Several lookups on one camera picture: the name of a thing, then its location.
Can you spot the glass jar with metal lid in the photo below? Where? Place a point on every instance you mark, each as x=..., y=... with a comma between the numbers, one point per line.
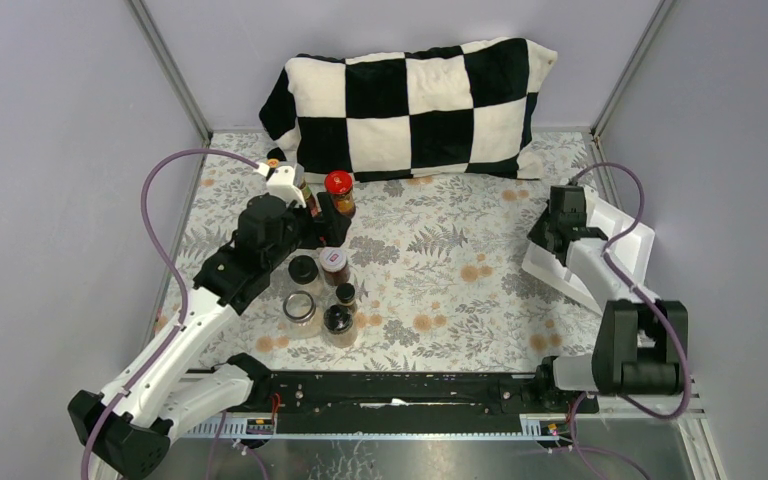
x=303, y=318

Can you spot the black perforated lid spice jar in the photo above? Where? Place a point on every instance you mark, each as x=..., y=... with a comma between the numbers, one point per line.
x=339, y=326

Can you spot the yellow cap sauce bottle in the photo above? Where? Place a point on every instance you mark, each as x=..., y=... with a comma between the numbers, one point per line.
x=309, y=198

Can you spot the red lid chili sauce jar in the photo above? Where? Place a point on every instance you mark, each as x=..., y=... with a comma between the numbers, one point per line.
x=339, y=185

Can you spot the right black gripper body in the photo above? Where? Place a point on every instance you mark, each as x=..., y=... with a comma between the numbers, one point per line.
x=539, y=232

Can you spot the small black pepper bottle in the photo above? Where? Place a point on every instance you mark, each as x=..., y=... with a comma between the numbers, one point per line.
x=346, y=296

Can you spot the white divided organizer tray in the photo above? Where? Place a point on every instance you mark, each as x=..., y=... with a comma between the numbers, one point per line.
x=622, y=255

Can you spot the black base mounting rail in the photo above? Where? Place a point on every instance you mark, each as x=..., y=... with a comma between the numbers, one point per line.
x=374, y=402

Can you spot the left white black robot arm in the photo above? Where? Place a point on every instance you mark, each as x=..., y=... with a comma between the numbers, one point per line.
x=130, y=425

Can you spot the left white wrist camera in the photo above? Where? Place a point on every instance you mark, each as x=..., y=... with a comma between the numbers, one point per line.
x=283, y=180

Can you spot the black and white checkered pillow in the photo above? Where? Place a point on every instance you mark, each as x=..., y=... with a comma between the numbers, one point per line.
x=446, y=110

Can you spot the floral patterned table mat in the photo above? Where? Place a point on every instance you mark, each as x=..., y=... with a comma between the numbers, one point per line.
x=437, y=265

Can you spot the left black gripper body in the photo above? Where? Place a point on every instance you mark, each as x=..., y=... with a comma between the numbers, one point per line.
x=300, y=232

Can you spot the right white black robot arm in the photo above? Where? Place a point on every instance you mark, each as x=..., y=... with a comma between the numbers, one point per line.
x=639, y=348

